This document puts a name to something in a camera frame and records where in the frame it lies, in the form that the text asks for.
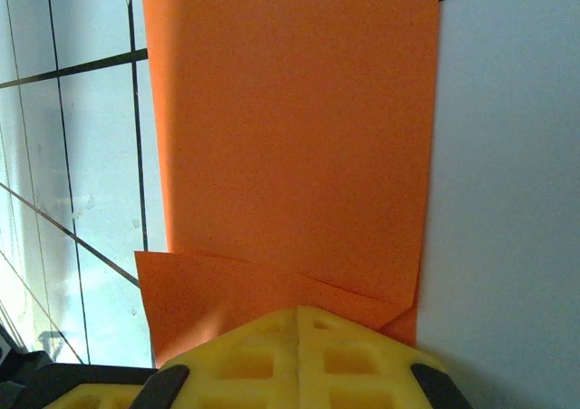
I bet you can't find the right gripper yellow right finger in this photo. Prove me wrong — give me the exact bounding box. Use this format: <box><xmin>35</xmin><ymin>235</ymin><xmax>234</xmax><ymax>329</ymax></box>
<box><xmin>296</xmin><ymin>305</ymin><xmax>476</xmax><ymax>409</ymax></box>

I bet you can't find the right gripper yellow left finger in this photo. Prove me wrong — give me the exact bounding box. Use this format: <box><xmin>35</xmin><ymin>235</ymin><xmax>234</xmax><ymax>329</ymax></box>
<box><xmin>130</xmin><ymin>307</ymin><xmax>301</xmax><ymax>409</ymax></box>

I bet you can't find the orange cloth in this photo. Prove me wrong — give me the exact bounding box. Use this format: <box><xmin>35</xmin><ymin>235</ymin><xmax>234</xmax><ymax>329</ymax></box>
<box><xmin>134</xmin><ymin>0</ymin><xmax>441</xmax><ymax>369</ymax></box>

